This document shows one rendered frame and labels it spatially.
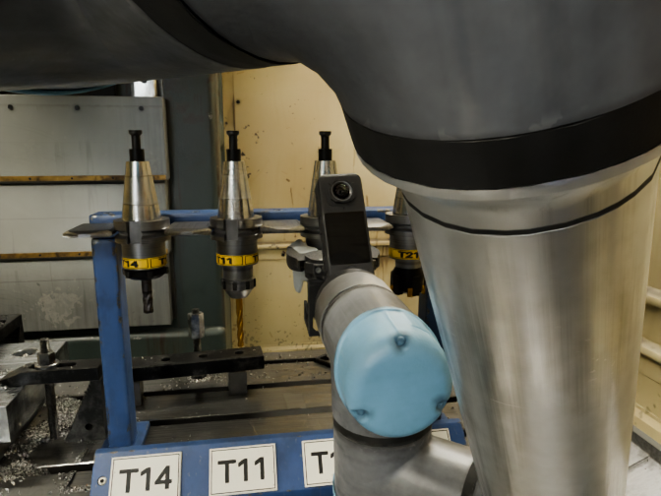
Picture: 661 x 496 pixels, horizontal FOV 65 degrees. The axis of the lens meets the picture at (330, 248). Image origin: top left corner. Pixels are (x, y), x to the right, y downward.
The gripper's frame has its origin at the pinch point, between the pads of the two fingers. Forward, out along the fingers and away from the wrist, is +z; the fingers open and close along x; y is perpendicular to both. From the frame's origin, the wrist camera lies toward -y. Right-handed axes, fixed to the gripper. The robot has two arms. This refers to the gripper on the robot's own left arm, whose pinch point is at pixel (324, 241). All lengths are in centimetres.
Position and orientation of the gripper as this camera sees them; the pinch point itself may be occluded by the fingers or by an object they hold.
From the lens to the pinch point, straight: 66.6
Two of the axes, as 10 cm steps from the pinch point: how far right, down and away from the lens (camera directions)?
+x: 9.9, -0.3, 1.5
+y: -0.1, 9.7, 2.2
